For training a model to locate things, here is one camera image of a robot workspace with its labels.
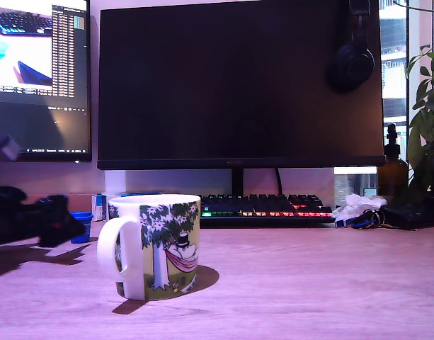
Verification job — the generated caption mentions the bright blue coffee capsule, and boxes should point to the bright blue coffee capsule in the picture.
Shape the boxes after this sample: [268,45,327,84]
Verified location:
[68,210,94,244]

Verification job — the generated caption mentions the brown cardboard box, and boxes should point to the brown cardboard box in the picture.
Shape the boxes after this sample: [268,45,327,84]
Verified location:
[25,193,93,221]

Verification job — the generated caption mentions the small white and blue box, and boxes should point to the small white and blue box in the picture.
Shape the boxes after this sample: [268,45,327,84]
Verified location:
[91,193,108,222]
[103,191,164,200]

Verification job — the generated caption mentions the black monitor with lit screen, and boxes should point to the black monitor with lit screen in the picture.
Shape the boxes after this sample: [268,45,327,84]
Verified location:
[0,0,93,164]

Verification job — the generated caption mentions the white mug with cartoon print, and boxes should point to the white mug with cartoon print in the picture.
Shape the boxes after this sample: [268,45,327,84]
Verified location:
[96,193,202,302]

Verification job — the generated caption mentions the large black dark monitor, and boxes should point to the large black dark monitor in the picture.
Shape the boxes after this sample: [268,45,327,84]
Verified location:
[96,0,386,198]

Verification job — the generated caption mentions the black keyboard with rainbow backlight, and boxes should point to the black keyboard with rainbow backlight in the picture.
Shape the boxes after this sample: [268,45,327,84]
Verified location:
[198,193,336,228]

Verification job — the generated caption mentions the crumpled white tissue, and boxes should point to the crumpled white tissue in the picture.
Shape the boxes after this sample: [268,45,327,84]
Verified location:
[332,193,388,219]

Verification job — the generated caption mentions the black headphones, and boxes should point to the black headphones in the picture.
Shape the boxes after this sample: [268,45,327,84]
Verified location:
[325,0,376,95]

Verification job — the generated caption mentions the amber glass pump bottle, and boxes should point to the amber glass pump bottle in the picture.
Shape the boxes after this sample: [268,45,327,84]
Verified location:
[377,123,409,198]

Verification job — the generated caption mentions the green houseplant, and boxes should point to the green houseplant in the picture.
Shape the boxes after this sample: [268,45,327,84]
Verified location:
[404,44,434,205]

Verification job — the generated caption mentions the white upright post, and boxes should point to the white upright post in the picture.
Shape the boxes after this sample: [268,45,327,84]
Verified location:
[103,169,127,196]

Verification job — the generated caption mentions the keyring with blue strap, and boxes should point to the keyring with blue strap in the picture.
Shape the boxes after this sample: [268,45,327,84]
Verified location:
[333,208,387,230]

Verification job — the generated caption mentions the black window frame bar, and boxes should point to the black window frame bar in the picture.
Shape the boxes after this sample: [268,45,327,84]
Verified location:
[404,0,411,128]

